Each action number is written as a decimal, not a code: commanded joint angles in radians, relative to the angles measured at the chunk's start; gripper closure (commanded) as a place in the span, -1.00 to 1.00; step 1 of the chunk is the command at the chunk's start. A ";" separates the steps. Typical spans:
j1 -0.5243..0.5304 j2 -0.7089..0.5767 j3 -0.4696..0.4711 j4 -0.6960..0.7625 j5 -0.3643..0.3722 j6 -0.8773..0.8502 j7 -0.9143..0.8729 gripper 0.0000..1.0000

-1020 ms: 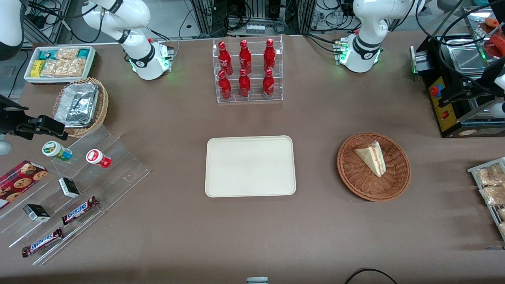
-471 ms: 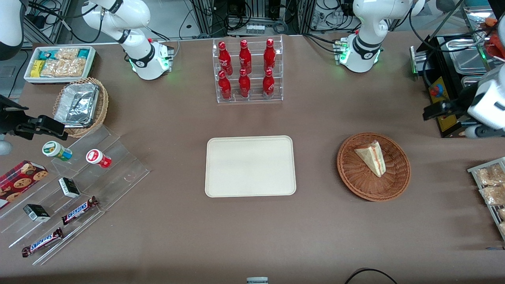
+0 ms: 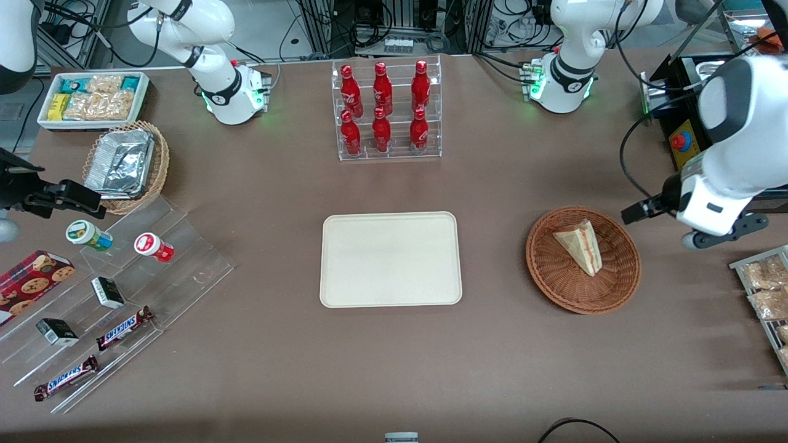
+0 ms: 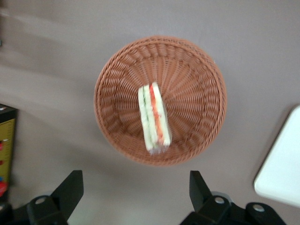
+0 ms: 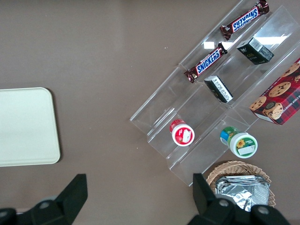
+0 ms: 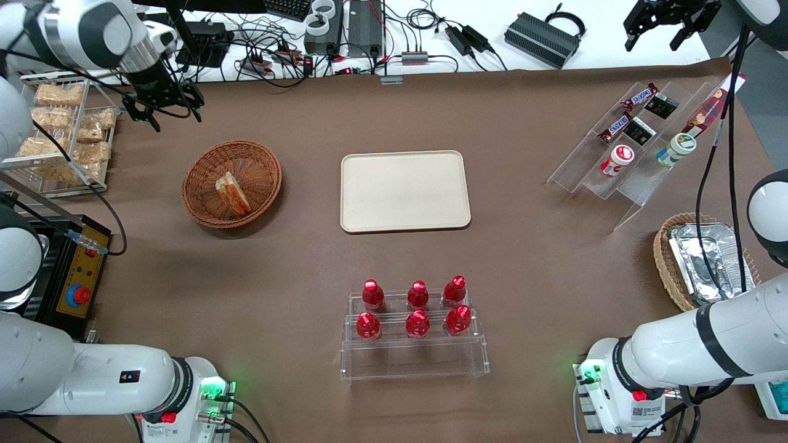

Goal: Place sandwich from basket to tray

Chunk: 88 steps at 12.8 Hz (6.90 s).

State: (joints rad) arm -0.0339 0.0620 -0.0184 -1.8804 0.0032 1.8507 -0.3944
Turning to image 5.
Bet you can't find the Snickers chocolate bar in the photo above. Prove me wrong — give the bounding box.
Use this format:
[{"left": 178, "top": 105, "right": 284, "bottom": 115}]
[
  {"left": 219, "top": 0, "right": 270, "bottom": 41},
  {"left": 183, "top": 42, "right": 228, "bottom": 84}
]

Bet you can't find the light wicker basket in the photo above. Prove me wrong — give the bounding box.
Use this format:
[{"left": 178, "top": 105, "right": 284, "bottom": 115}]
[{"left": 206, "top": 160, "right": 277, "bottom": 209}]

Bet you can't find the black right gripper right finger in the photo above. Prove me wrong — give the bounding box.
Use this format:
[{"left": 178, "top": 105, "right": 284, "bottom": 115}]
[{"left": 188, "top": 173, "right": 291, "bottom": 225}]

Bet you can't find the red lidded small jar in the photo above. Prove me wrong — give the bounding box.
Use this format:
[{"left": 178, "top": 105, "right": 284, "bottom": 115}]
[{"left": 169, "top": 119, "right": 195, "bottom": 147}]

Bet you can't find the clear acrylic stepped stand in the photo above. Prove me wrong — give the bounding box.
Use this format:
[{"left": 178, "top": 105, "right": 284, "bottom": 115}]
[{"left": 129, "top": 0, "right": 300, "bottom": 188}]

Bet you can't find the beige plastic tray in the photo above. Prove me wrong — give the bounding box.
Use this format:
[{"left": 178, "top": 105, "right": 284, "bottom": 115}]
[{"left": 0, "top": 87, "right": 61, "bottom": 167}]

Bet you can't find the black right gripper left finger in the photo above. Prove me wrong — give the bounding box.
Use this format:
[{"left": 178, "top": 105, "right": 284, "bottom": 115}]
[{"left": 16, "top": 173, "right": 88, "bottom": 225}]

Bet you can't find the green lidded sunflower jar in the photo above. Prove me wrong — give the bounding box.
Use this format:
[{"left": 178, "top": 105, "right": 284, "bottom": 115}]
[{"left": 219, "top": 126, "right": 259, "bottom": 159}]

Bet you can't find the small dark green carton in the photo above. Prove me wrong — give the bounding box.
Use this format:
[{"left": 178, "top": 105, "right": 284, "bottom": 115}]
[
  {"left": 203, "top": 75, "right": 234, "bottom": 104},
  {"left": 236, "top": 36, "right": 275, "bottom": 66}
]

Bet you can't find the red chocolate chip cookie box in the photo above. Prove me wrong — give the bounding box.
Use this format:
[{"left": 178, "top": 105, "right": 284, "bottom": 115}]
[{"left": 248, "top": 58, "right": 300, "bottom": 126}]

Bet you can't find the foil wrapped sandwich pack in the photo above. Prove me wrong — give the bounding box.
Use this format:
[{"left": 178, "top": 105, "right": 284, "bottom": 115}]
[
  {"left": 214, "top": 181, "right": 270, "bottom": 213},
  {"left": 219, "top": 174, "right": 264, "bottom": 186}
]

